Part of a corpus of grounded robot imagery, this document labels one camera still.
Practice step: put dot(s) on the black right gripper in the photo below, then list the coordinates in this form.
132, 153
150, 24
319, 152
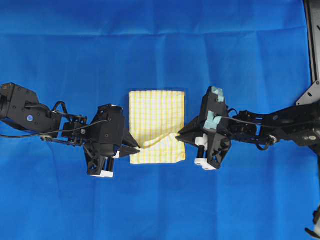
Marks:
208, 132

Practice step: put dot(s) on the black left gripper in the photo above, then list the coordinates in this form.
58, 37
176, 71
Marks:
106, 135

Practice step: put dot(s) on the yellow checked towel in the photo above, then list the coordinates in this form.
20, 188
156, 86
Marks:
155, 118

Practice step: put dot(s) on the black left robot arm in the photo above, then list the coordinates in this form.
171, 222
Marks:
21, 110

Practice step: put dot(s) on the black clamp at corner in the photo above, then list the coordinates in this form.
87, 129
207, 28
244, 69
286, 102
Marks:
315, 233

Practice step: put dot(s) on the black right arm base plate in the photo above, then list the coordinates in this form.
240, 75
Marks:
312, 95

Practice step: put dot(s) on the grey aluminium frame rail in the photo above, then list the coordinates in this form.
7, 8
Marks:
312, 15

